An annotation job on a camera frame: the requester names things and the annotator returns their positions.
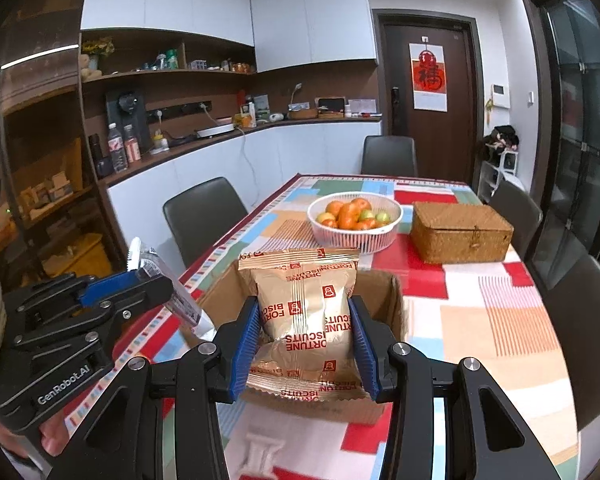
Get white upper cabinets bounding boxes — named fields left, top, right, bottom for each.
left=80, top=0, right=378, bottom=73

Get glass display cabinet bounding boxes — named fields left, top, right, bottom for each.
left=0, top=45, right=116, bottom=286

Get grey dining chair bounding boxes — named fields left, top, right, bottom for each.
left=361, top=135, right=418, bottom=177
left=540, top=255, right=600, bottom=433
left=162, top=176, right=248, bottom=268
left=489, top=178, right=543, bottom=246

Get black framed glass door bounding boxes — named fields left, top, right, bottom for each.
left=520, top=0, right=600, bottom=281

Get dark clothes pile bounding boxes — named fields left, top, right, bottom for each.
left=482, top=125, right=520, bottom=153

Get brown cardboard box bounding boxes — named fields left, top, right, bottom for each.
left=180, top=262, right=408, bottom=423

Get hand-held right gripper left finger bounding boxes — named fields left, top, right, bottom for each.
left=45, top=296, right=262, bottom=480

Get clear water bottle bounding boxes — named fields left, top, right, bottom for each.
left=107, top=123, right=128, bottom=171

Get white plastic fruit basket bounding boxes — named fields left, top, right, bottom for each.
left=307, top=192, right=404, bottom=253

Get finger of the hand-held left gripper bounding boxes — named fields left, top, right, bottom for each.
left=12, top=275, right=175, bottom=361
left=2, top=269, right=148, bottom=323

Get pile of orange green fruit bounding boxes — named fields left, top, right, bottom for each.
left=316, top=198, right=393, bottom=231

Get white snack packet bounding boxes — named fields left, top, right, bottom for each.
left=126, top=237, right=216, bottom=341

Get black coffee machine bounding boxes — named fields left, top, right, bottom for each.
left=105, top=89, right=151, bottom=158

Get dark brown door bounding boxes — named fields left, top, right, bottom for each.
left=372, top=8, right=482, bottom=191

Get pink drink bottle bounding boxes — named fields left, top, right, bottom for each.
left=124, top=125, right=142, bottom=163

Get white shoe rack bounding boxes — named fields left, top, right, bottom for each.
left=480, top=157, right=521, bottom=203

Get black framed tablet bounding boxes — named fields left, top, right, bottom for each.
left=317, top=96, right=348, bottom=118

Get person's left hand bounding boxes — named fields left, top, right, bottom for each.
left=39, top=406, right=79, bottom=457

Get white counter cabinets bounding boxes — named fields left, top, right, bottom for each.
left=105, top=117, right=383, bottom=261

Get gold biscuit packet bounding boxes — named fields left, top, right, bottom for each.
left=237, top=247, right=373, bottom=403

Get red white wall calendar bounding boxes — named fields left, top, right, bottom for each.
left=409, top=42, right=448, bottom=111

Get woven lidded basket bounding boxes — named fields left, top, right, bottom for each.
left=411, top=201, right=515, bottom=264

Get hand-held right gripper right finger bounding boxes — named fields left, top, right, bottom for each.
left=347, top=294, right=563, bottom=480

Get yellow flower bunch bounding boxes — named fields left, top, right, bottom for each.
left=81, top=37, right=115, bottom=58

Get yellow storage box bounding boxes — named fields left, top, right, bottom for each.
left=40, top=232, right=113, bottom=281

